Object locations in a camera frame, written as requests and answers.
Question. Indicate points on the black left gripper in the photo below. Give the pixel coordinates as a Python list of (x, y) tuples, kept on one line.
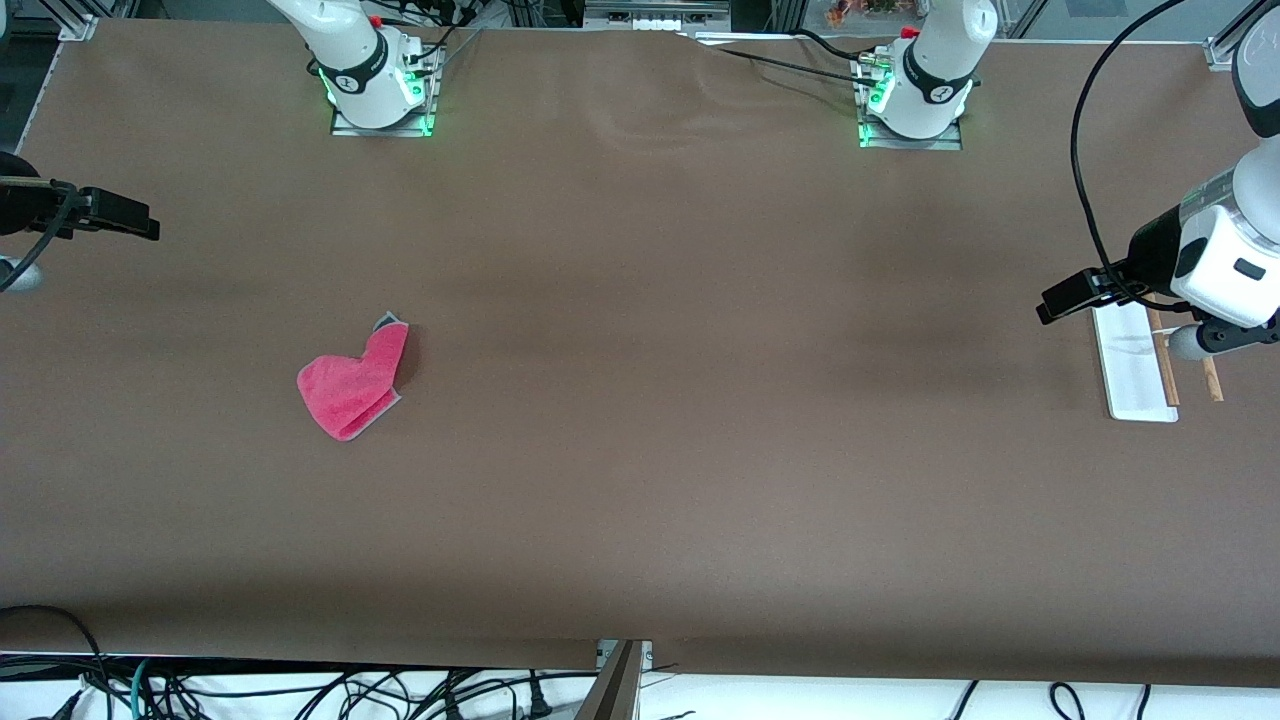
[(1151, 254)]

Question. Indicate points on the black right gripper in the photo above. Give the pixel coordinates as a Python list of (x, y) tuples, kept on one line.
[(22, 207)]

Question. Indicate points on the pink towel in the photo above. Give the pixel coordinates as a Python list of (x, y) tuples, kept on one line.
[(350, 385)]

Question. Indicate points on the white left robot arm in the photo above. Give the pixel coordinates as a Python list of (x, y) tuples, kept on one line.
[(1225, 250)]

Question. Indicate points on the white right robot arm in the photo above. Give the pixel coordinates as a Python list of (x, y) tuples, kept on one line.
[(350, 60)]

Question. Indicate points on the white towel rack base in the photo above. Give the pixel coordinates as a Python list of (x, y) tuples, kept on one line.
[(1135, 370)]

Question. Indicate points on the orange objects behind table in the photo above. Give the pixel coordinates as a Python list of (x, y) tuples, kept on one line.
[(865, 10)]

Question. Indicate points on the grey device behind table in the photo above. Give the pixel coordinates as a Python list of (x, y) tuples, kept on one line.
[(655, 14)]

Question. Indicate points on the aluminium frame corner bracket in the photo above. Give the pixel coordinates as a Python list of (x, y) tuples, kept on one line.
[(1225, 52), (80, 27)]

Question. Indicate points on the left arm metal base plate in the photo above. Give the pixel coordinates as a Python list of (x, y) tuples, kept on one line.
[(950, 143)]

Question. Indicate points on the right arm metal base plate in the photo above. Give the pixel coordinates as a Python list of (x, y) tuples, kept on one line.
[(420, 125)]

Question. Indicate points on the grey metal table post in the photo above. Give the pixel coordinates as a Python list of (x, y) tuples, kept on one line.
[(612, 685)]

